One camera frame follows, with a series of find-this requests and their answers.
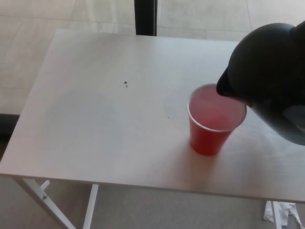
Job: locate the black electric kettle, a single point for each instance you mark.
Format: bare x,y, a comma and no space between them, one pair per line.
267,66

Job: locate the crumpled white paper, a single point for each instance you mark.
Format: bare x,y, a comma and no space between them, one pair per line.
286,212

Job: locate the straight white table leg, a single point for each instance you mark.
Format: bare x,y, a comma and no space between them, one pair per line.
91,205

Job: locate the slanted white table leg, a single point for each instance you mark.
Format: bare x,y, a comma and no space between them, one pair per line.
37,199

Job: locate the black window frame post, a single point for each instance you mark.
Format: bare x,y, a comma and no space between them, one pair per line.
145,16

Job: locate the red plastic cup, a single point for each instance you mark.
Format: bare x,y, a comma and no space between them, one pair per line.
207,140

